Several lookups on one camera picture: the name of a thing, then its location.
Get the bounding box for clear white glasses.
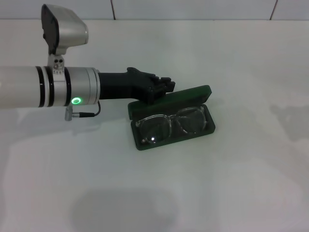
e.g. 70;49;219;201
135;105;209;145

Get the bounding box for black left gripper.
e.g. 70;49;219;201
98;67;176;105

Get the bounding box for green glasses case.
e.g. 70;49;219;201
127;84;216;152

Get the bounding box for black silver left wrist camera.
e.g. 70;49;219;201
41;3;89;74

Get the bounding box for left gripper cable with plug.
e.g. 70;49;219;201
63;100;102;120

